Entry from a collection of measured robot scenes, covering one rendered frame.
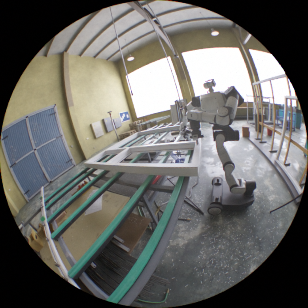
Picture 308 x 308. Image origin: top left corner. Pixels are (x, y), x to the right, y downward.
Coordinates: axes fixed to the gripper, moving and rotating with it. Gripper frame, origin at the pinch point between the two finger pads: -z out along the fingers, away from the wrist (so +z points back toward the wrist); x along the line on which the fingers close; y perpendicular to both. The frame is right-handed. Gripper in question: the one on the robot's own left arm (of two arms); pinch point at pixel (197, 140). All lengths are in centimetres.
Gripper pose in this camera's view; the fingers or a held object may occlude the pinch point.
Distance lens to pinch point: 91.4
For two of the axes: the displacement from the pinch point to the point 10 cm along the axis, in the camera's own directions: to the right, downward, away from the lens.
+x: -8.7, 0.4, 4.9
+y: -4.2, 4.4, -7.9
